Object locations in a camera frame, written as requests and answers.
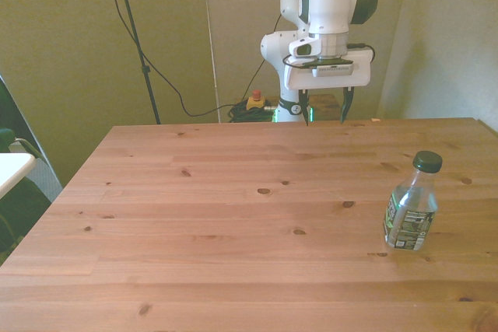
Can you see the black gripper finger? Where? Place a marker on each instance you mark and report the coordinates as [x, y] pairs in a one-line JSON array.
[[346, 106], [304, 108]]

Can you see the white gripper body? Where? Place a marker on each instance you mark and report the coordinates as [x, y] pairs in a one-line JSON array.
[[330, 75]]

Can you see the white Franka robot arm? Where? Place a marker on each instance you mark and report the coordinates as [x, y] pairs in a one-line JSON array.
[[328, 1]]

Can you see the clear plastic bottle green cap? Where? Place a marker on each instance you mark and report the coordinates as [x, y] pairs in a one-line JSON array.
[[410, 211]]

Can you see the yellow emergency stop button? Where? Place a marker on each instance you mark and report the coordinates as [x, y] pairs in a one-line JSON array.
[[256, 102]]

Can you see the dark green chair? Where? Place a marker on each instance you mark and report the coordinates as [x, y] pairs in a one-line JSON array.
[[17, 176]]

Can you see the white side table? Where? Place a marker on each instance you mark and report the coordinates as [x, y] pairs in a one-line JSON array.
[[13, 170]]

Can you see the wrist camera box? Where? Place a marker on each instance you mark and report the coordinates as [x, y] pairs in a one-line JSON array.
[[330, 67]]

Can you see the black camera stand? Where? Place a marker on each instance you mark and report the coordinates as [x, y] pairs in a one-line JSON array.
[[134, 36]]

